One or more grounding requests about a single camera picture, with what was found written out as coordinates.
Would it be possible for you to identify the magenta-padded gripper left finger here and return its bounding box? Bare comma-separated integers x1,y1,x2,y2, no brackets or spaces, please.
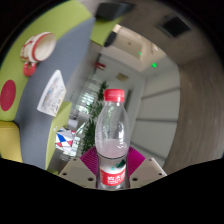
58,147,100,188

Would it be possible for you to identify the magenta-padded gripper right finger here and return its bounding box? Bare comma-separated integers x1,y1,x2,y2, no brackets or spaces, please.
126,146,168,189

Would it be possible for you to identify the clear red-capped water bottle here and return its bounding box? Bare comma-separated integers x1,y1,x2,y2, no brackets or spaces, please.
94,88,131,191

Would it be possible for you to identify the white red blue polyhedron box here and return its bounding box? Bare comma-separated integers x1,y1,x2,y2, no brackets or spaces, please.
54,128,77,154

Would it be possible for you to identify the open printed magazine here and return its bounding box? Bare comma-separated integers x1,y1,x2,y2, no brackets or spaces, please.
36,69,67,117

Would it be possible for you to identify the flat round red coaster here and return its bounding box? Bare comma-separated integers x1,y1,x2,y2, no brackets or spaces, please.
0,79,17,112

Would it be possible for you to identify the red fire extinguisher cabinet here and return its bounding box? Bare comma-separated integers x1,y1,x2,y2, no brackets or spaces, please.
94,61,106,70

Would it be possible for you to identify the red and white mug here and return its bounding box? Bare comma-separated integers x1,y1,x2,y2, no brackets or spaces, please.
19,31,58,78

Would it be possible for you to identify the black bag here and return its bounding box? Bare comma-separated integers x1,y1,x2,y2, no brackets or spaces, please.
103,30,118,48

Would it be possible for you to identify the green cube seat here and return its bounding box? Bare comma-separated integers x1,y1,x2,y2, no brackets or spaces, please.
90,16,116,48

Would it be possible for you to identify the dark grey cube seat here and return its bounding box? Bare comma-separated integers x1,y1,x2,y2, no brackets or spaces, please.
95,2,136,21

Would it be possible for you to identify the framed wall picture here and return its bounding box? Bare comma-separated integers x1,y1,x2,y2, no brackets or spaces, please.
115,72,129,82

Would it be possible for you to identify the black wall screen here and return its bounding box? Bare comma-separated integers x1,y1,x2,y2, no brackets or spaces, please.
158,14,193,38

